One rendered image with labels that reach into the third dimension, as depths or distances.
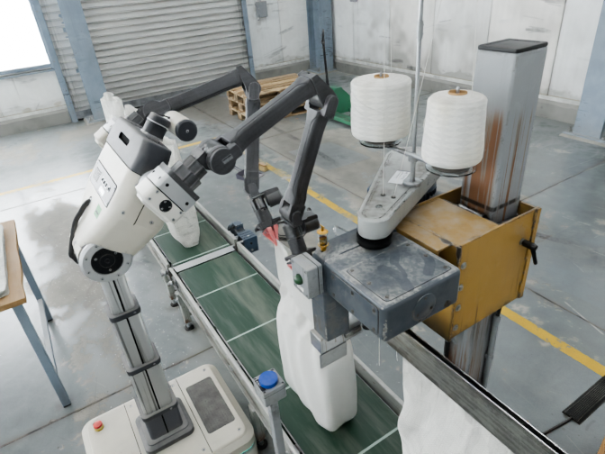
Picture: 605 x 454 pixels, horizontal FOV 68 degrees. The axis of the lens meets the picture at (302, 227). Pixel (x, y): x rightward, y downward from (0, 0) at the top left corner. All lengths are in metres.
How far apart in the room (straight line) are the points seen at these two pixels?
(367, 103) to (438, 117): 0.24
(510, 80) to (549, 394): 1.86
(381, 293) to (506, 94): 0.57
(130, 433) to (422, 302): 1.58
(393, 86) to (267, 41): 8.30
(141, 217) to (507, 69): 1.06
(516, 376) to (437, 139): 1.87
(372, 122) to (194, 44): 7.69
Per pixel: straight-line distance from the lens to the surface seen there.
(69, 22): 7.93
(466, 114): 1.07
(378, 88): 1.22
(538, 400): 2.68
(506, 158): 1.30
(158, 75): 8.66
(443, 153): 1.09
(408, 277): 1.05
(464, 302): 1.32
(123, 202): 1.41
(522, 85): 1.25
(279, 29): 9.58
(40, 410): 2.98
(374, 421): 1.97
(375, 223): 1.10
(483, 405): 1.16
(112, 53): 8.46
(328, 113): 1.41
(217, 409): 2.23
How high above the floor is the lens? 1.97
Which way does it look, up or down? 30 degrees down
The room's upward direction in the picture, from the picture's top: 5 degrees counter-clockwise
